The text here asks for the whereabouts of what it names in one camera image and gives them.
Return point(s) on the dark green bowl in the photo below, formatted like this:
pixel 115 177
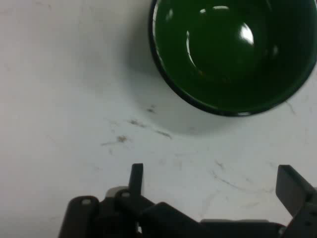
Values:
pixel 223 62

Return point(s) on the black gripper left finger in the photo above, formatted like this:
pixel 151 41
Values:
pixel 135 181

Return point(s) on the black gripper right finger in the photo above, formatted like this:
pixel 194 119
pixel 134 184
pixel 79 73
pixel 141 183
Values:
pixel 292 188

